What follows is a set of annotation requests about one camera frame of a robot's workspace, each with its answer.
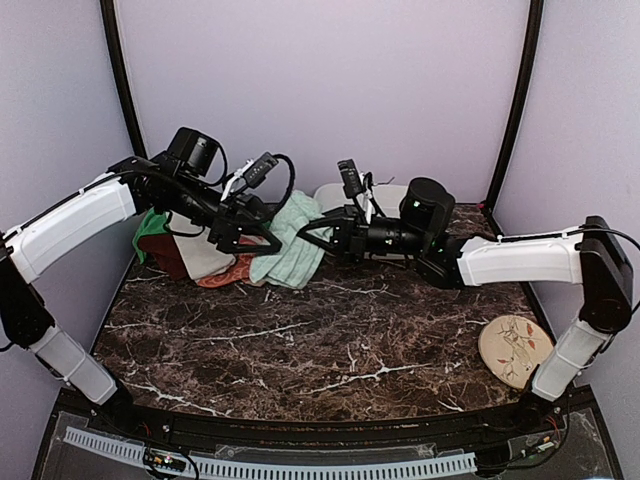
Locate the black front rail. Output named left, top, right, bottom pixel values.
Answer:
left=49, top=387, right=596, bottom=451

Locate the mint green panda towel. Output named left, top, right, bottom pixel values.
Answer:
left=249, top=190, right=324, bottom=289

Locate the bright green towel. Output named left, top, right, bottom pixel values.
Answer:
left=132, top=208, right=167, bottom=264

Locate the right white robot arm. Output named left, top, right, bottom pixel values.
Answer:
left=297, top=177, right=635, bottom=434

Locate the black frame post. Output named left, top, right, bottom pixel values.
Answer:
left=99, top=0, right=147, bottom=158
left=483, top=0, right=545, bottom=216

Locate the orange patterned towel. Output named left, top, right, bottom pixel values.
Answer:
left=194, top=241, right=254, bottom=288

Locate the left black frame post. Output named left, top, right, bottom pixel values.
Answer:
left=99, top=0, right=147, bottom=158

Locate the round floral coaster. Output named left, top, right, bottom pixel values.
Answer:
left=478, top=315, right=554, bottom=390

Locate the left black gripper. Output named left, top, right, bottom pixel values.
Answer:
left=167, top=173, right=288, bottom=253

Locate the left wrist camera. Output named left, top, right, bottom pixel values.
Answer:
left=221, top=152, right=278, bottom=201

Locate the cream white towel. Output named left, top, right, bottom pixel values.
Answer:
left=169, top=213, right=236, bottom=280

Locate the white plastic basin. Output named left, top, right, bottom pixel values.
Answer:
left=312, top=183, right=407, bottom=218

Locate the dark red towel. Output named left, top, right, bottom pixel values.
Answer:
left=141, top=234, right=188, bottom=280

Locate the white slotted cable duct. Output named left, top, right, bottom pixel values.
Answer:
left=62, top=427, right=477, bottom=479

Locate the right black frame post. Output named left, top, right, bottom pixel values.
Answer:
left=483, top=0, right=545, bottom=216

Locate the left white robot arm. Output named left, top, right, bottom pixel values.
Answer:
left=1, top=127, right=291, bottom=436

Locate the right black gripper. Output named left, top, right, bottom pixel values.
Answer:
left=296, top=203, right=431, bottom=265

